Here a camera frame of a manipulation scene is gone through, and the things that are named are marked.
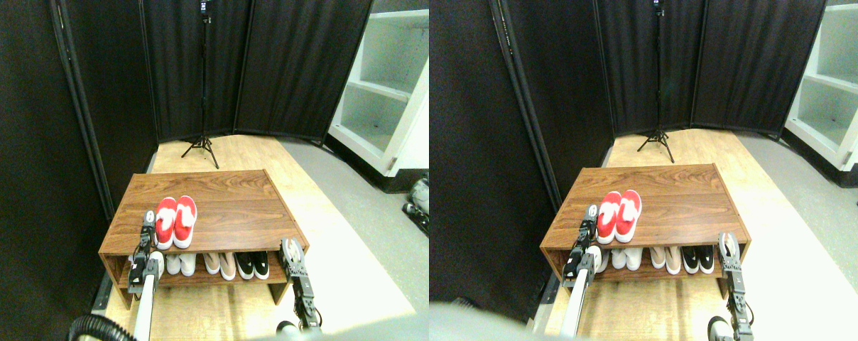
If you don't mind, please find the brown shoe rack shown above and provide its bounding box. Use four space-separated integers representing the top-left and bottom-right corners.
98 168 310 305
539 163 751 305

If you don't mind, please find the grey curtain stand foot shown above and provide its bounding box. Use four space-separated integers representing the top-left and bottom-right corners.
531 274 561 335
90 274 115 317

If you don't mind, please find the white and black machine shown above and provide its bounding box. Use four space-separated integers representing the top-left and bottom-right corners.
402 178 429 235

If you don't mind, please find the red shoe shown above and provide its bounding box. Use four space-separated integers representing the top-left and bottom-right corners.
614 190 643 244
596 191 623 244
173 195 198 249
154 197 178 250

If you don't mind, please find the white shelf unit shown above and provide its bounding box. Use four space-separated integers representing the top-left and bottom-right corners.
784 2 858 171
327 9 429 177

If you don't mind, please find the black tripod stand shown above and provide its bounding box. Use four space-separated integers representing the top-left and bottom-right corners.
181 0 220 169
637 0 675 163

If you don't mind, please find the black ribbed hose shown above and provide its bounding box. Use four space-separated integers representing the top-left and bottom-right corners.
69 315 137 341

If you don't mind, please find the black curtain stand pole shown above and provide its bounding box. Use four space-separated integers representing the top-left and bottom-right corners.
487 0 561 210
49 0 114 220

